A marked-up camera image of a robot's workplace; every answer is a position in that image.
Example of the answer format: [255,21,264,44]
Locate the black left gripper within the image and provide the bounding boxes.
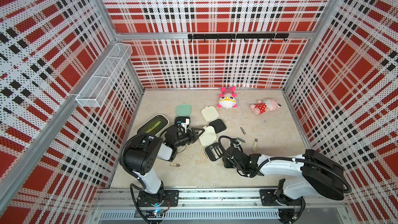
[174,128,205,148]

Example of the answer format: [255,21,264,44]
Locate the cream nail kit case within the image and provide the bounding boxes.
[201,106,227,134]
[199,126,224,162]

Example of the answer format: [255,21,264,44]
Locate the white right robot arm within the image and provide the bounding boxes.
[218,135,352,206]

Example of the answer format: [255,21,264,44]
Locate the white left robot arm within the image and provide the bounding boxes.
[119,117,205,206]

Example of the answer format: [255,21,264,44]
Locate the green nail kit case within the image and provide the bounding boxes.
[176,104,192,117]

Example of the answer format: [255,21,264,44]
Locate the green oval tray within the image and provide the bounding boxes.
[136,114,169,136]

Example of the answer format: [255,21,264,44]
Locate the pink owl plush toy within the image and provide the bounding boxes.
[217,86,238,109]

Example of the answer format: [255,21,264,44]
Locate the pink strawberry plush toy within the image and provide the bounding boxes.
[250,99,281,115]

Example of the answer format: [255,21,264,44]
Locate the clear wall shelf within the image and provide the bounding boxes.
[76,43,132,108]

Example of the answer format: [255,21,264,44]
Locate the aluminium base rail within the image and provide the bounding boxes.
[87,187,356,224]

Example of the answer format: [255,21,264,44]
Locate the black hook rail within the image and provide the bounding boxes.
[188,33,289,41]

